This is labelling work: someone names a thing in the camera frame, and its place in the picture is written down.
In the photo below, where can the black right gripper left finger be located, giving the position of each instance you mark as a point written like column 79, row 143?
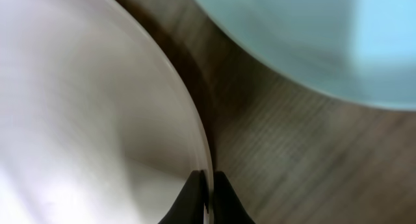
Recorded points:
column 188, row 207

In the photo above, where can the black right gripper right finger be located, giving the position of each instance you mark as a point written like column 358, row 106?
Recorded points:
column 227, row 207

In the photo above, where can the light blue plastic plate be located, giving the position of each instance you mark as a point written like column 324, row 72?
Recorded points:
column 361, row 51

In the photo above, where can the pink plastic plate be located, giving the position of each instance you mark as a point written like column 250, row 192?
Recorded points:
column 96, row 124

